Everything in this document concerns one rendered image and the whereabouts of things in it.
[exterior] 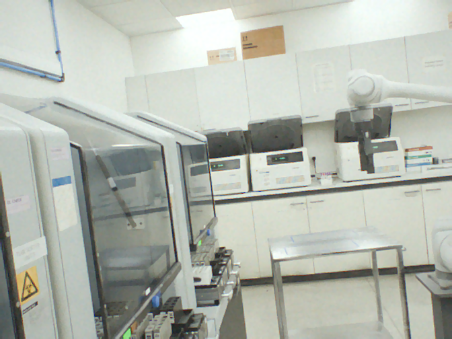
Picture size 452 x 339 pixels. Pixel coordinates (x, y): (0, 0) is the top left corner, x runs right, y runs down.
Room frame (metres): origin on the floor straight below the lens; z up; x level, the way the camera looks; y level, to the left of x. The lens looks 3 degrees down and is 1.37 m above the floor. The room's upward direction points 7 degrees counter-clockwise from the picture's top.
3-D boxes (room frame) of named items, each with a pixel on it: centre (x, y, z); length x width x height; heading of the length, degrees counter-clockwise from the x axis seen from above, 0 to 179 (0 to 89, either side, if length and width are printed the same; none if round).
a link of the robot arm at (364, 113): (1.79, -0.58, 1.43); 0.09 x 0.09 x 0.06
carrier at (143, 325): (1.25, 0.31, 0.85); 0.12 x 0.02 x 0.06; 172
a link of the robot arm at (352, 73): (1.77, -0.58, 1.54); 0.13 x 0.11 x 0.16; 166
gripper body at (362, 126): (1.79, -0.58, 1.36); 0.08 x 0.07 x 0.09; 172
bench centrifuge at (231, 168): (4.39, 0.05, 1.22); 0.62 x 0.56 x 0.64; 171
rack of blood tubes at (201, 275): (1.80, 0.27, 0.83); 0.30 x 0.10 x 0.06; 82
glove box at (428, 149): (4.29, -1.92, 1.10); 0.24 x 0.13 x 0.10; 81
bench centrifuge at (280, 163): (4.32, -0.53, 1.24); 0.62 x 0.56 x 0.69; 173
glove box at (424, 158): (4.29, -1.90, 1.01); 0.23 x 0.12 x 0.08; 82
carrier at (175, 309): (1.39, 0.23, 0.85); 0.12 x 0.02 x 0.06; 173
